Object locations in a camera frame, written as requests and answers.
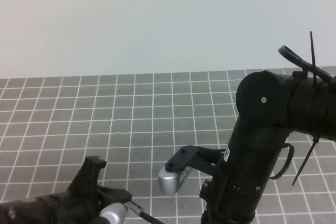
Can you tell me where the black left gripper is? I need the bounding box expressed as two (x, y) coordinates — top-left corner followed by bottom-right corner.
(54, 156), (132, 219)

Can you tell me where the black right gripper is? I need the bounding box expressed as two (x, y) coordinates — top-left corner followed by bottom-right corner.
(200, 153), (270, 223)

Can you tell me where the black pen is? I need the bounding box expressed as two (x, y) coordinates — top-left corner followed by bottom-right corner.
(130, 208), (164, 224)

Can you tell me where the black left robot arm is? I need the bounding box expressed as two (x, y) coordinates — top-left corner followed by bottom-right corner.
(1, 156), (132, 223)

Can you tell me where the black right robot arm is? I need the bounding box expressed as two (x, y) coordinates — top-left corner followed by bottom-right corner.
(200, 71), (335, 223)

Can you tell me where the grey grid tablecloth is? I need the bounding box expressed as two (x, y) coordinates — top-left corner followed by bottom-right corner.
(0, 67), (336, 224)

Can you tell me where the black zip tie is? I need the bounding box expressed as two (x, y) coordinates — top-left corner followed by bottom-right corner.
(291, 31), (319, 186)

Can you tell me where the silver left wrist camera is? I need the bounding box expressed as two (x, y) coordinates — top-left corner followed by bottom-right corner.
(98, 202), (128, 224)

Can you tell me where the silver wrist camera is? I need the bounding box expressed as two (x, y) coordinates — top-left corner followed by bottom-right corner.
(98, 202), (128, 224)
(158, 166), (193, 196)

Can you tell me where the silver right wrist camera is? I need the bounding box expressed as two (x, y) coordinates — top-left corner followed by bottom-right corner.
(158, 166), (193, 196)

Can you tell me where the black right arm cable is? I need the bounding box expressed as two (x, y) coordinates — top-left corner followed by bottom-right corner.
(278, 45), (333, 80)

